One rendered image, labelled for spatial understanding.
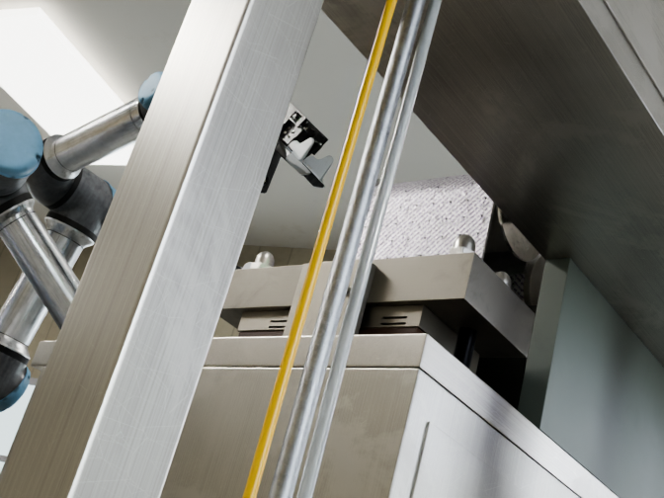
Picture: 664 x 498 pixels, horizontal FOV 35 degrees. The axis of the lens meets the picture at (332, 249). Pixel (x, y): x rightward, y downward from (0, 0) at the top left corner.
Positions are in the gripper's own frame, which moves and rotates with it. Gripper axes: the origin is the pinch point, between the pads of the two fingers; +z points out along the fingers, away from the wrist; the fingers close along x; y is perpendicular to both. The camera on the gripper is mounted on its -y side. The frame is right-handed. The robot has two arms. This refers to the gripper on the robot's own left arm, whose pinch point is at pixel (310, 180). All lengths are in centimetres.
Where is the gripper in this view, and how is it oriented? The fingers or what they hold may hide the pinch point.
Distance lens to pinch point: 182.2
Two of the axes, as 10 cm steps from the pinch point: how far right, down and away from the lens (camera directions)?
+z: 4.4, 5.1, -7.4
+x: 5.6, 4.8, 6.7
